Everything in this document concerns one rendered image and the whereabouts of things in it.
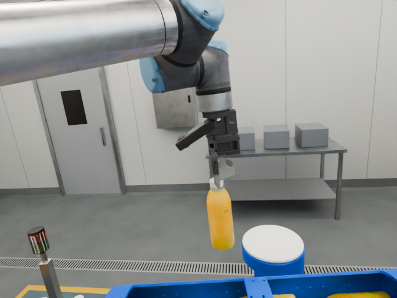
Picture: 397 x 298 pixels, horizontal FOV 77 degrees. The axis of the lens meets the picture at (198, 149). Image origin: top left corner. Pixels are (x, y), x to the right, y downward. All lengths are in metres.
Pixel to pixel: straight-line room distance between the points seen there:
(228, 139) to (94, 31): 0.41
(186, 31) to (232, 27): 3.43
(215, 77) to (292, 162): 3.57
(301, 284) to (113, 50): 0.88
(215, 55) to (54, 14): 0.36
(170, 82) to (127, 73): 3.61
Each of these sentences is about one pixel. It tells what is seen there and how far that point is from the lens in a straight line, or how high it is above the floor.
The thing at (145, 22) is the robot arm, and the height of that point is 1.89.
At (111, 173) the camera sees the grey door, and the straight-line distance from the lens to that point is 4.58.
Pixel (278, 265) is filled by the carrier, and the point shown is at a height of 1.02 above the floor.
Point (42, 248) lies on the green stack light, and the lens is 1.32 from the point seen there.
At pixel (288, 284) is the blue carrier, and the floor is 1.13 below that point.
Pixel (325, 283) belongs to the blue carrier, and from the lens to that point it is 1.02.
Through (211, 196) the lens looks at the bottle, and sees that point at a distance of 0.72.
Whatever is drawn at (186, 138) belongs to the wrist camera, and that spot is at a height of 1.66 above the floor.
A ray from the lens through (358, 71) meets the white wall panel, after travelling 4.13.
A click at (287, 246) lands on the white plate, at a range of 1.29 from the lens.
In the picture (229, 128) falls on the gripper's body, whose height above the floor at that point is 1.67.
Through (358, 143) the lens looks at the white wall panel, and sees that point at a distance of 4.30.
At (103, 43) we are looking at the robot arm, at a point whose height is 1.86.
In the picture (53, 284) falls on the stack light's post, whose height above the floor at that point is 0.99.
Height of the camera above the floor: 1.80
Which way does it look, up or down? 15 degrees down
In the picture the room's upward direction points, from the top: 6 degrees counter-clockwise
